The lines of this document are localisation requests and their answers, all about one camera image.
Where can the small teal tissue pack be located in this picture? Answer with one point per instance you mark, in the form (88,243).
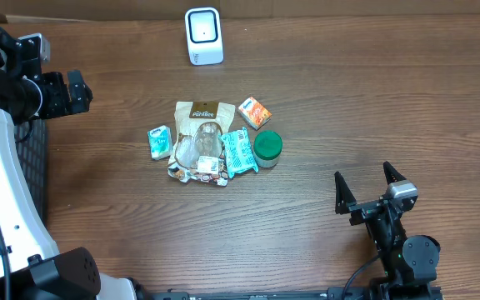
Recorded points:
(160,142)

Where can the grey plastic mesh basket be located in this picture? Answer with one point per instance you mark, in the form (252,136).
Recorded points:
(32,150)

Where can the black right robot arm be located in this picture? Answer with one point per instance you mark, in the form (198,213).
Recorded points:
(408,261)

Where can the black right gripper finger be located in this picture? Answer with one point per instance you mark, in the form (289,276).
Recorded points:
(391,174)
(344,196)

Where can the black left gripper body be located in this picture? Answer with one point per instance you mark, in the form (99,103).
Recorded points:
(55,97)

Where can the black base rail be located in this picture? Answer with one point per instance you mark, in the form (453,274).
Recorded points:
(333,293)

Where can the teal snack packet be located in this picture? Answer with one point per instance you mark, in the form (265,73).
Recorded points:
(239,156)

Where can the green lid jar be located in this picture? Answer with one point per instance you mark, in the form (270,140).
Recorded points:
(267,148)

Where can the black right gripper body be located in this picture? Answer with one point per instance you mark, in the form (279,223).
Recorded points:
(364,210)

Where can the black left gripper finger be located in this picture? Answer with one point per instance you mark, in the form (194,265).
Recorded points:
(80,98)
(75,80)

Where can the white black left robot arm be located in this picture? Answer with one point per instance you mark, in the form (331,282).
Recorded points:
(31,265)

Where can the brown beige snack pouch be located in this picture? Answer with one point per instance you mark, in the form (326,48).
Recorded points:
(198,151)

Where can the cardboard backdrop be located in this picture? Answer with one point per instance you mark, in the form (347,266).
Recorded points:
(36,11)

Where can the orange packet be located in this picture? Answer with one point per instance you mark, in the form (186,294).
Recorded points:
(254,113)

